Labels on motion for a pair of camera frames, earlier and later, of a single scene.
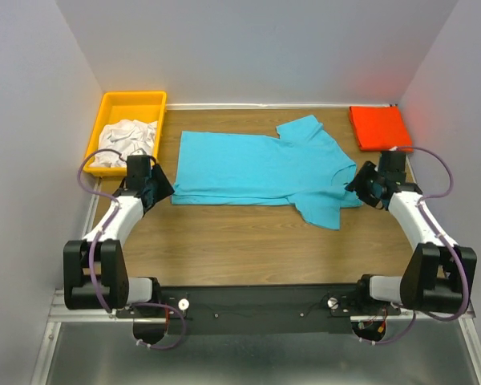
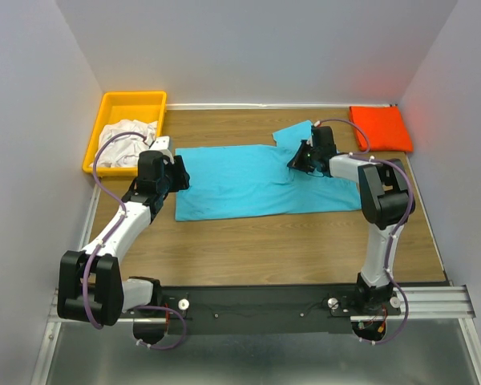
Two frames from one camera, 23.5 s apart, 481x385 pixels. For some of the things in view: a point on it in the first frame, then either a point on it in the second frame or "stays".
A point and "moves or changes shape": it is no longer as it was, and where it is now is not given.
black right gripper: x=367 y=170 to x=295 y=162
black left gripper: x=165 y=188 to x=182 y=178
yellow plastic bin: x=142 y=105 stays
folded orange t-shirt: x=380 y=128 stays
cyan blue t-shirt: x=301 y=167 moves or changes shape
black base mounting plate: x=257 y=309 stays
